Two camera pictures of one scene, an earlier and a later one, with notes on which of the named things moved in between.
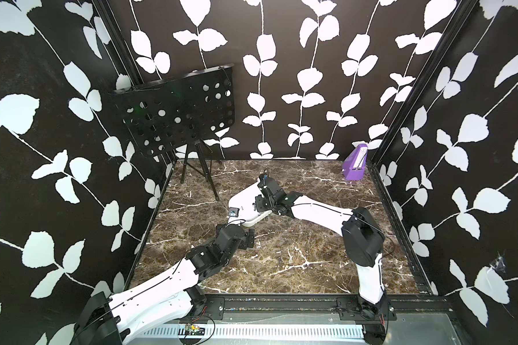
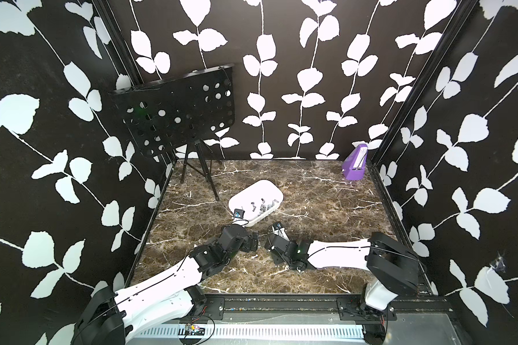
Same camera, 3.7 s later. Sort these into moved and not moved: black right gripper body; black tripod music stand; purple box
Moved: black right gripper body
Not moved: black tripod music stand; purple box
